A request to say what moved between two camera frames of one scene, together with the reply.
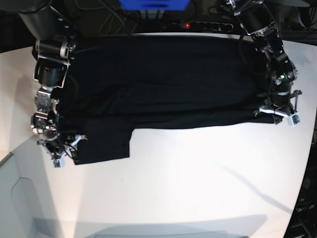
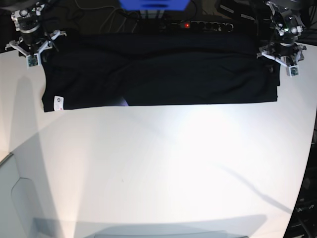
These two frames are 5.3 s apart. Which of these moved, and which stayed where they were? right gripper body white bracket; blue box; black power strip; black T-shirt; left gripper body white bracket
Moved: left gripper body white bracket; black T-shirt; right gripper body white bracket
Stayed: black power strip; blue box
